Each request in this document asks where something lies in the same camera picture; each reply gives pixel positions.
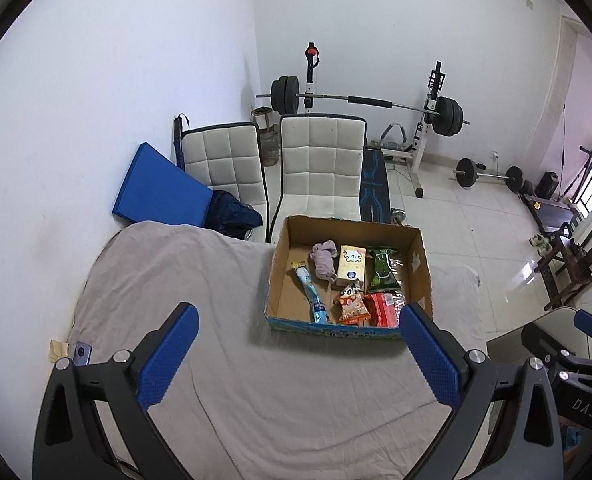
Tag cardboard box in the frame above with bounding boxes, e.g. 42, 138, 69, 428
265, 215, 434, 341

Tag blue black pole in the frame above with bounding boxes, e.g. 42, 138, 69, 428
173, 114, 189, 169

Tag black speaker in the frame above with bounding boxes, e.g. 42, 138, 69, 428
535, 172, 560, 199

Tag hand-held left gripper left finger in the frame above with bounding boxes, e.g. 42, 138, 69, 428
33, 302, 200, 480

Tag grey blanket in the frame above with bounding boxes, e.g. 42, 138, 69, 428
66, 220, 493, 480

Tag white padded chair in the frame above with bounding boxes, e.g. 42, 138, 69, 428
182, 122, 269, 242
271, 114, 367, 242

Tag blue foam mat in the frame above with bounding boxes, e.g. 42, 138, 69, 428
112, 142, 215, 229

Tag long barbell with black plates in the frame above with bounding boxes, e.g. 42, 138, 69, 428
256, 76, 471, 137

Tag long blue packet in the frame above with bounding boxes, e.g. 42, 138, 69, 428
290, 260, 331, 325

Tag dark wooden chair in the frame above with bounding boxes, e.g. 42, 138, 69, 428
536, 207, 592, 311

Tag black treadmill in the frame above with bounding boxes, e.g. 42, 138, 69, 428
521, 194, 585, 234

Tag beige plastic chair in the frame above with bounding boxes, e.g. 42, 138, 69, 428
486, 306, 584, 361

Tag white weight bench rack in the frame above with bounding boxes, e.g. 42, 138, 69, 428
301, 41, 447, 199

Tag dark blue bag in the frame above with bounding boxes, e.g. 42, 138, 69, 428
208, 190, 264, 242

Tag orange snack packet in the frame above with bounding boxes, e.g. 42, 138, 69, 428
332, 282, 371, 326

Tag grey socks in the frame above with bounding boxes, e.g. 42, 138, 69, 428
312, 240, 341, 286

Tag red packet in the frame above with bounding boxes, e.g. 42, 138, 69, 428
363, 292, 403, 328

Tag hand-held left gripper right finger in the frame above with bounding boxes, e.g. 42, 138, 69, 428
398, 303, 563, 480

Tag grey exercise handles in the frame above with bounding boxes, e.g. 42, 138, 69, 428
378, 124, 407, 151

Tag grey water jug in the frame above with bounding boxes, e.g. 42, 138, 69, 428
258, 127, 281, 166

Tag green packet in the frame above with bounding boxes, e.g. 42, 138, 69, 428
366, 246, 401, 295

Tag yellow tissue pack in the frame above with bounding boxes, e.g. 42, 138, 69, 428
336, 245, 367, 286

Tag black bench pad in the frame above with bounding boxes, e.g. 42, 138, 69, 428
360, 149, 391, 224

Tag short barbell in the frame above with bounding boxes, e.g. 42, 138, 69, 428
453, 158, 527, 194

